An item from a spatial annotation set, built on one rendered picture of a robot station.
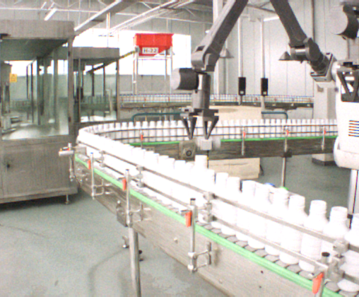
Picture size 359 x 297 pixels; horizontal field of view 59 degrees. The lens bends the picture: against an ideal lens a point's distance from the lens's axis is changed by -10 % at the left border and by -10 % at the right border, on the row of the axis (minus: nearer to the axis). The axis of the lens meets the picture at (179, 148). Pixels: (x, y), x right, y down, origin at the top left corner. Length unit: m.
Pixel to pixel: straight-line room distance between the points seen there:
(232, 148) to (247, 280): 2.24
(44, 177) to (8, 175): 0.46
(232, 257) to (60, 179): 3.70
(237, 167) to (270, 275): 4.86
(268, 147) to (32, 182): 2.82
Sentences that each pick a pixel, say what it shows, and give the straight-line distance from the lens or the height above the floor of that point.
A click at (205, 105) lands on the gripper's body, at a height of 1.36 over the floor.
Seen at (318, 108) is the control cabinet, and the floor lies 1.14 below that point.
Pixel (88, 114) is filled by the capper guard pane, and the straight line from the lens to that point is 6.50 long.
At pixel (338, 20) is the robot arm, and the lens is 0.83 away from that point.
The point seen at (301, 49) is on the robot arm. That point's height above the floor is 1.58.
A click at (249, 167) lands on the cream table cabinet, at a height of 0.19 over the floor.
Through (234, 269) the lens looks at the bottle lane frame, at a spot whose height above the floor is 0.93.
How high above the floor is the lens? 1.40
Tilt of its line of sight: 9 degrees down
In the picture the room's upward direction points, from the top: straight up
